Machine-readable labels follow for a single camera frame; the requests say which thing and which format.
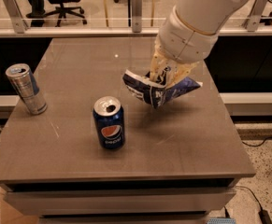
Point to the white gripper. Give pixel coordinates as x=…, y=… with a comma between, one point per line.
x=182, y=44

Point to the blue chip bag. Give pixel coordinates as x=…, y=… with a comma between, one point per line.
x=157, y=93

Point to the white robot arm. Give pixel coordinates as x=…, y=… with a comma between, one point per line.
x=226, y=7

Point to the blue pepsi can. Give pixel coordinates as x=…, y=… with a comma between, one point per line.
x=108, y=117

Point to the silver energy drink can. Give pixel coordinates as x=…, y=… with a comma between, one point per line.
x=24, y=83

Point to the grey drawer cabinet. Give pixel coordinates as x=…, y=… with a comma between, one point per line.
x=118, y=198

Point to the blue box on floor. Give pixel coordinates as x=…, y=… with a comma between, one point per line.
x=221, y=220

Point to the glass railing with metal posts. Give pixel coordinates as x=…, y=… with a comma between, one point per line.
x=103, y=19

